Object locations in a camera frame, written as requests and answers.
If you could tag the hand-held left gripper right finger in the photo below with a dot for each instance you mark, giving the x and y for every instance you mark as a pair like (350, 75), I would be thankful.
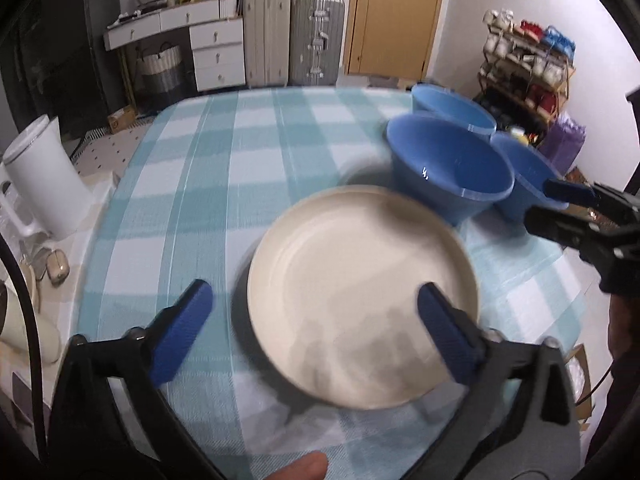
(447, 335)

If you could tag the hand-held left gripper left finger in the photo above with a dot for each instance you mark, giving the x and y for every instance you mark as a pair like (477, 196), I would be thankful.
(182, 332)

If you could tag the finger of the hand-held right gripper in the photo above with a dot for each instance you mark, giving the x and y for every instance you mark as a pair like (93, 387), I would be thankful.
(567, 191)
(557, 225)

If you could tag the blue bowl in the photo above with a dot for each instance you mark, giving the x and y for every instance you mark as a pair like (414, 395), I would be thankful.
(522, 175)
(450, 160)
(450, 107)

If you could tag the cream round plate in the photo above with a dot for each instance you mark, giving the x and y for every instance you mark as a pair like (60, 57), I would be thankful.
(350, 280)

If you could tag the person's right hand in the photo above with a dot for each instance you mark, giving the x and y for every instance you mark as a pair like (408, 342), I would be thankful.
(619, 327)

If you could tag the person's left hand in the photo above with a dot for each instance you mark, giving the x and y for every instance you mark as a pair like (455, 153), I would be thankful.
(300, 469)

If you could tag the purple plastic bag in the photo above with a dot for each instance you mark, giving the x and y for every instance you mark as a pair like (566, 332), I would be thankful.
(565, 142)

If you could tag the wooden shoe rack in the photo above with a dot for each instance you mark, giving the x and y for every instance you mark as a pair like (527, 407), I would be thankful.
(562, 85)

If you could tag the patterned cardboard box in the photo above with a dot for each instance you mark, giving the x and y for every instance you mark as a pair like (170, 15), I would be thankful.
(580, 380)

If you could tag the beige earbud case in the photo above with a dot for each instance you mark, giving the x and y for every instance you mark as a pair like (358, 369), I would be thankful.
(56, 267)

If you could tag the dotted beige floor mat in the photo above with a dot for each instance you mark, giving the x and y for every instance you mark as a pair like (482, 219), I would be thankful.
(107, 152)

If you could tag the white electric kettle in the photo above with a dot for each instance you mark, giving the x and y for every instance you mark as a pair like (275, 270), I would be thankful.
(42, 180)

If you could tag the small cardboard box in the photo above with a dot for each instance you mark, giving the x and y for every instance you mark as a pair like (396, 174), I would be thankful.
(121, 119)

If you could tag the wooden door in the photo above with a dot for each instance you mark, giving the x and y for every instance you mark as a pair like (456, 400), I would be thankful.
(395, 15)

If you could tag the woven laundry basket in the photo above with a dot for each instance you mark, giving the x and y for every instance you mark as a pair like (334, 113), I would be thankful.
(160, 70)

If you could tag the white drawer dresser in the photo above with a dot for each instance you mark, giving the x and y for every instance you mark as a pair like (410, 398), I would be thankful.
(215, 42)

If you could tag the silver suitcase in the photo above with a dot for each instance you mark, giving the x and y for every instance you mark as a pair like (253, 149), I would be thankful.
(316, 40)

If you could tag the black cabinet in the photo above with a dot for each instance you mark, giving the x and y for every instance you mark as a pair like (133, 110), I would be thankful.
(40, 75)

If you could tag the beige suitcase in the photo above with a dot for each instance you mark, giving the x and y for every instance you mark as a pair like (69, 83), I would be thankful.
(267, 37)

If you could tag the dark grey refrigerator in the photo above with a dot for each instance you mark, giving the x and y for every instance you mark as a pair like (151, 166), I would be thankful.
(97, 35)

